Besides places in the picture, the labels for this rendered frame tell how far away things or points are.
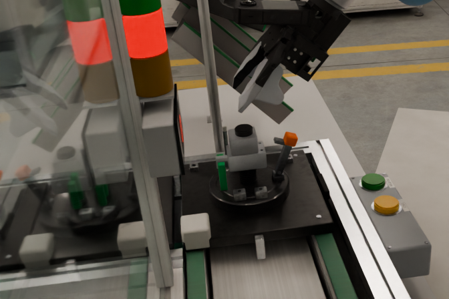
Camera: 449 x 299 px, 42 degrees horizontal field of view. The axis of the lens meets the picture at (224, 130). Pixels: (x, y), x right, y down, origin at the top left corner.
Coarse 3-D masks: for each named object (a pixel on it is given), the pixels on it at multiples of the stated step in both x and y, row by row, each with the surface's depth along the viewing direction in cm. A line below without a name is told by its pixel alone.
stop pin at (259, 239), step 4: (256, 236) 91; (260, 236) 91; (256, 240) 90; (260, 240) 90; (264, 240) 90; (256, 244) 90; (260, 244) 90; (264, 244) 91; (256, 248) 91; (260, 248) 91; (264, 248) 91; (256, 252) 92; (260, 252) 91; (264, 252) 91; (260, 256) 92; (264, 256) 92
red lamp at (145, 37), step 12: (156, 12) 65; (132, 24) 65; (144, 24) 65; (156, 24) 66; (132, 36) 65; (144, 36) 65; (156, 36) 66; (132, 48) 66; (144, 48) 66; (156, 48) 66
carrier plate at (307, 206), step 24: (216, 168) 109; (288, 168) 107; (192, 192) 103; (312, 192) 99; (216, 216) 96; (240, 216) 95; (264, 216) 94; (288, 216) 94; (312, 216) 93; (216, 240) 91; (240, 240) 91
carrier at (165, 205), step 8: (168, 176) 108; (160, 184) 106; (168, 184) 106; (160, 192) 104; (168, 192) 104; (168, 200) 101; (168, 208) 99; (168, 216) 97; (168, 224) 95; (168, 232) 93; (168, 240) 91
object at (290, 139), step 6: (288, 132) 97; (276, 138) 97; (288, 138) 96; (294, 138) 96; (282, 144) 97; (288, 144) 97; (294, 144) 97; (282, 150) 99; (288, 150) 98; (282, 156) 98; (288, 156) 98; (282, 162) 99; (276, 168) 100; (282, 168) 99
